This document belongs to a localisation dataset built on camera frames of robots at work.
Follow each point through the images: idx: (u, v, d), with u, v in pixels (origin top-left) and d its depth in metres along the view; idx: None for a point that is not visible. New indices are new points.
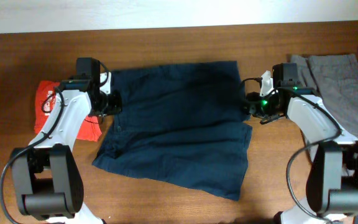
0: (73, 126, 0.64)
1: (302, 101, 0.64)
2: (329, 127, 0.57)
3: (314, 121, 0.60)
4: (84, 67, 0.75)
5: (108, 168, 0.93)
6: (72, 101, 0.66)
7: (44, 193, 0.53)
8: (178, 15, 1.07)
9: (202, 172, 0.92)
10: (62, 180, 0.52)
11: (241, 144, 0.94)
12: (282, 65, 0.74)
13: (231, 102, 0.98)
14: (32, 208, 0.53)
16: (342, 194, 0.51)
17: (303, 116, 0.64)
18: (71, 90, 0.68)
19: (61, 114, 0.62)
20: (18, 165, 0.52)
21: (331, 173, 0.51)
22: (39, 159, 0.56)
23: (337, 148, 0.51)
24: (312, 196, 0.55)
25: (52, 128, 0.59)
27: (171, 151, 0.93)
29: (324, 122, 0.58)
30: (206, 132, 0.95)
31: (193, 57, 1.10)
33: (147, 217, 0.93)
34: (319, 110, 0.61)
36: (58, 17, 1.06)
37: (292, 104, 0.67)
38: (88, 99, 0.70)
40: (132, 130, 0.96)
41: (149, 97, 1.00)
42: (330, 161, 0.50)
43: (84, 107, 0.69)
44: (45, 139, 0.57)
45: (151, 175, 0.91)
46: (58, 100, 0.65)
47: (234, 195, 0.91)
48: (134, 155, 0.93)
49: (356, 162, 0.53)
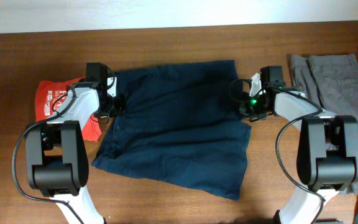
0: (83, 116, 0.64)
1: (284, 94, 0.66)
2: (311, 109, 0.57)
3: (297, 106, 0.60)
4: (94, 71, 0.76)
5: (108, 168, 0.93)
6: (82, 94, 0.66)
7: (51, 166, 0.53)
8: (178, 15, 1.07)
9: (202, 172, 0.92)
10: (69, 152, 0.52)
11: (240, 143, 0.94)
12: (268, 67, 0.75)
13: (231, 102, 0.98)
14: (40, 181, 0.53)
16: (328, 165, 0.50)
17: (288, 107, 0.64)
18: (82, 88, 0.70)
19: (73, 102, 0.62)
20: (32, 139, 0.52)
21: (317, 144, 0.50)
22: (51, 136, 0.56)
23: (319, 120, 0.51)
24: (301, 170, 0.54)
25: (64, 109, 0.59)
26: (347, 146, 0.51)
27: (171, 151, 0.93)
29: (304, 105, 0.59)
30: (206, 131, 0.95)
31: (193, 58, 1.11)
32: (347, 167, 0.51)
33: (146, 217, 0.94)
34: (302, 99, 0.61)
36: (58, 17, 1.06)
37: (278, 100, 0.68)
38: (96, 97, 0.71)
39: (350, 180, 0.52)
40: (131, 130, 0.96)
41: (148, 97, 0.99)
42: (315, 133, 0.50)
43: (92, 102, 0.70)
44: (57, 117, 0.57)
45: (151, 175, 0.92)
46: (69, 93, 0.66)
47: (234, 194, 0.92)
48: (133, 155, 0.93)
49: (338, 135, 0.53)
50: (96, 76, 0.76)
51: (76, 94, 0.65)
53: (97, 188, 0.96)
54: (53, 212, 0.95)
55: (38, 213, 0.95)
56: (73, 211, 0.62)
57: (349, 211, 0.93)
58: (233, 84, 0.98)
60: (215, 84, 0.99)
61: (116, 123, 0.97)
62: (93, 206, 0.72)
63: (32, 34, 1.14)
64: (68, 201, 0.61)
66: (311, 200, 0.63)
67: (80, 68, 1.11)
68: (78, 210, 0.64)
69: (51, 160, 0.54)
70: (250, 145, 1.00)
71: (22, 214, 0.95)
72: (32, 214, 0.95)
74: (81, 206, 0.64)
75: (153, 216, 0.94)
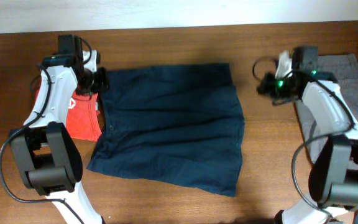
0: (63, 101, 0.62)
1: (319, 87, 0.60)
2: (342, 119, 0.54)
3: (328, 111, 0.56)
4: (68, 45, 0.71)
5: (101, 170, 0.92)
6: (58, 77, 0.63)
7: (46, 165, 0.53)
8: (178, 14, 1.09)
9: (197, 169, 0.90)
10: (61, 154, 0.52)
11: (234, 139, 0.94)
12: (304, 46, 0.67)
13: (222, 111, 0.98)
14: (34, 183, 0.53)
16: (344, 188, 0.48)
17: (317, 103, 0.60)
18: (58, 66, 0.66)
19: (50, 93, 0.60)
20: (18, 145, 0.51)
21: (337, 166, 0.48)
22: (37, 138, 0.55)
23: (347, 142, 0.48)
24: (314, 185, 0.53)
25: (43, 107, 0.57)
26: None
27: (166, 150, 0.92)
29: (338, 113, 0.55)
30: (199, 130, 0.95)
31: (193, 56, 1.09)
32: None
33: (145, 217, 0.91)
34: (337, 99, 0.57)
36: (59, 15, 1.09)
37: (307, 89, 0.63)
38: (74, 76, 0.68)
39: None
40: (124, 129, 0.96)
41: (143, 99, 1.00)
42: (337, 155, 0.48)
43: (70, 83, 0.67)
44: (38, 119, 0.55)
45: (146, 175, 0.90)
46: (44, 79, 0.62)
47: (230, 190, 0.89)
48: (128, 155, 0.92)
49: None
50: (71, 51, 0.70)
51: (51, 80, 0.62)
53: (96, 188, 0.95)
54: (48, 213, 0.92)
55: (33, 213, 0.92)
56: (69, 209, 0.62)
57: (351, 212, 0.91)
58: (225, 93, 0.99)
60: (207, 93, 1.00)
61: (109, 122, 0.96)
62: (91, 205, 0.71)
63: (33, 33, 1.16)
64: (65, 199, 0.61)
66: (317, 214, 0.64)
67: None
68: (75, 207, 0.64)
69: (43, 160, 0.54)
70: (250, 145, 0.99)
71: (14, 213, 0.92)
72: (25, 213, 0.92)
74: (78, 203, 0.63)
75: (152, 216, 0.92)
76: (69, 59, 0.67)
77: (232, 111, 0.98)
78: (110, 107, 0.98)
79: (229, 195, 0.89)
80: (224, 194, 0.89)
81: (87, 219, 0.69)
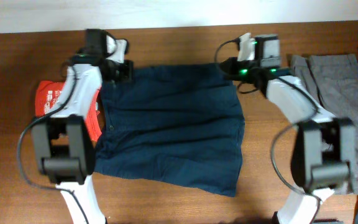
0: (86, 98, 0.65)
1: (279, 82, 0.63)
2: (307, 107, 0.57)
3: (293, 102, 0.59)
4: (94, 42, 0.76)
5: (102, 170, 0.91)
6: (84, 74, 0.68)
7: (63, 156, 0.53)
8: (177, 14, 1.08)
9: (197, 170, 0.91)
10: (78, 145, 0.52)
11: (234, 139, 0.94)
12: (264, 40, 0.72)
13: (222, 110, 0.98)
14: (49, 170, 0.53)
16: (324, 169, 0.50)
17: (282, 98, 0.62)
18: (83, 65, 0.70)
19: (75, 87, 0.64)
20: (36, 132, 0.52)
21: (312, 150, 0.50)
22: (56, 127, 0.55)
23: (315, 126, 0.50)
24: (296, 173, 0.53)
25: (68, 99, 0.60)
26: (342, 149, 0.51)
27: (166, 150, 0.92)
29: (303, 102, 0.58)
30: (199, 130, 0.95)
31: (193, 55, 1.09)
32: (341, 169, 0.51)
33: (145, 217, 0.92)
34: (298, 91, 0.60)
36: (58, 16, 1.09)
37: (271, 86, 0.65)
38: (98, 74, 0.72)
39: (343, 182, 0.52)
40: (124, 129, 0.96)
41: (143, 99, 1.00)
42: (311, 139, 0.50)
43: (94, 80, 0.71)
44: (61, 110, 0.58)
45: (146, 175, 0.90)
46: (70, 74, 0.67)
47: (230, 191, 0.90)
48: (128, 155, 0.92)
49: (333, 137, 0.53)
50: (97, 50, 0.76)
51: (77, 76, 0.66)
53: (96, 188, 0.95)
54: (48, 213, 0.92)
55: (35, 214, 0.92)
56: (77, 202, 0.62)
57: (350, 211, 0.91)
58: (226, 94, 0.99)
60: (208, 93, 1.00)
61: (109, 122, 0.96)
62: (96, 203, 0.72)
63: (33, 34, 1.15)
64: (74, 191, 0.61)
66: (307, 201, 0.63)
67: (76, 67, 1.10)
68: (82, 201, 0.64)
69: (61, 152, 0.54)
70: (250, 145, 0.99)
71: (14, 214, 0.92)
72: (25, 214, 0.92)
74: (84, 198, 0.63)
75: (153, 217, 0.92)
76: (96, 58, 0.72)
77: (232, 111, 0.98)
78: (110, 107, 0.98)
79: (228, 195, 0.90)
80: (224, 194, 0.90)
81: (93, 216, 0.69)
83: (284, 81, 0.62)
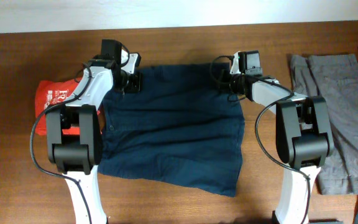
0: (98, 97, 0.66)
1: (260, 83, 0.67)
2: (284, 94, 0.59)
3: (271, 93, 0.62)
4: (109, 48, 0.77)
5: (102, 169, 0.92)
6: (97, 73, 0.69)
7: (72, 144, 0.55)
8: (178, 14, 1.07)
9: (197, 170, 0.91)
10: (87, 133, 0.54)
11: (234, 139, 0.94)
12: (246, 55, 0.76)
13: (222, 110, 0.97)
14: (58, 157, 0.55)
16: (306, 144, 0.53)
17: (264, 96, 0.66)
18: (97, 66, 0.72)
19: (89, 83, 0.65)
20: (50, 119, 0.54)
21: (292, 125, 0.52)
22: (69, 117, 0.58)
23: (291, 103, 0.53)
24: (280, 150, 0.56)
25: (82, 92, 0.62)
26: (319, 124, 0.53)
27: (166, 150, 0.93)
29: (278, 91, 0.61)
30: (199, 129, 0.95)
31: (193, 56, 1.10)
32: (321, 141, 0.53)
33: (145, 217, 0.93)
34: (276, 84, 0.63)
36: (57, 17, 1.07)
37: (254, 89, 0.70)
38: (111, 78, 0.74)
39: (324, 155, 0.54)
40: (123, 129, 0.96)
41: (142, 99, 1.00)
42: (288, 115, 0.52)
43: (107, 83, 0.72)
44: (74, 101, 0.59)
45: (146, 175, 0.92)
46: (86, 73, 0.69)
47: (229, 190, 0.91)
48: (128, 155, 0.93)
49: (310, 115, 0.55)
50: (110, 54, 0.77)
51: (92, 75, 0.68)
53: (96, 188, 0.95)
54: (49, 213, 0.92)
55: (35, 214, 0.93)
56: (81, 193, 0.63)
57: (350, 211, 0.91)
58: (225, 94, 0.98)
60: (207, 93, 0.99)
61: (109, 121, 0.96)
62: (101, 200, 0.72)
63: (33, 34, 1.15)
64: (79, 181, 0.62)
66: (297, 186, 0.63)
67: (77, 68, 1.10)
68: (86, 194, 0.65)
69: (72, 139, 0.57)
70: (251, 145, 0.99)
71: (15, 214, 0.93)
72: (25, 214, 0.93)
74: (89, 191, 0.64)
75: (153, 216, 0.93)
76: (110, 63, 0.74)
77: (232, 111, 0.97)
78: (110, 107, 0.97)
79: (227, 195, 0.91)
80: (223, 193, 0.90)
81: (97, 211, 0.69)
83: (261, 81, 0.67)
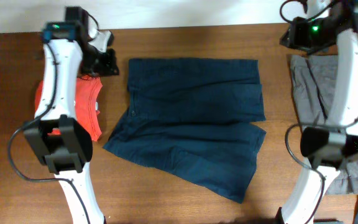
0: (71, 82, 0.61)
1: (356, 44, 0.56)
2: (355, 108, 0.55)
3: (353, 83, 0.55)
4: (73, 17, 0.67)
5: (117, 152, 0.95)
6: (64, 54, 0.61)
7: (61, 150, 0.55)
8: (178, 15, 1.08)
9: (209, 169, 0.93)
10: (73, 143, 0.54)
11: (252, 147, 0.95)
12: None
13: (235, 109, 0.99)
14: (51, 162, 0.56)
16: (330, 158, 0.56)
17: (346, 64, 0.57)
18: (59, 40, 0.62)
19: (57, 74, 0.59)
20: (30, 137, 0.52)
21: (327, 152, 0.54)
22: (48, 127, 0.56)
23: (342, 140, 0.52)
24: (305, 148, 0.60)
25: (53, 96, 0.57)
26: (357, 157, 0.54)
27: (180, 144, 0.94)
29: None
30: (212, 130, 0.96)
31: (192, 56, 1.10)
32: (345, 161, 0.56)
33: (145, 218, 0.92)
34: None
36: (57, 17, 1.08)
37: (344, 35, 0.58)
38: (79, 48, 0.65)
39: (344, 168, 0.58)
40: (145, 116, 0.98)
41: (163, 89, 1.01)
42: (329, 147, 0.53)
43: (76, 56, 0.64)
44: (49, 111, 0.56)
45: (160, 165, 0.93)
46: (48, 56, 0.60)
47: (238, 195, 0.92)
48: (143, 142, 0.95)
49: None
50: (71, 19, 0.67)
51: (56, 60, 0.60)
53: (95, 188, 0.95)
54: (49, 213, 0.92)
55: (33, 214, 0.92)
56: (75, 191, 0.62)
57: (349, 211, 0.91)
58: (248, 92, 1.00)
60: (215, 89, 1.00)
61: (132, 107, 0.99)
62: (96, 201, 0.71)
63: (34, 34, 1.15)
64: (73, 180, 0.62)
66: (311, 185, 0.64)
67: None
68: (81, 191, 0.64)
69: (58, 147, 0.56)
70: None
71: (13, 215, 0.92)
72: (23, 214, 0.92)
74: (84, 189, 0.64)
75: (153, 217, 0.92)
76: (71, 28, 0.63)
77: (239, 111, 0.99)
78: (137, 93, 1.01)
79: (235, 200, 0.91)
80: (230, 198, 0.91)
81: (91, 208, 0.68)
83: None
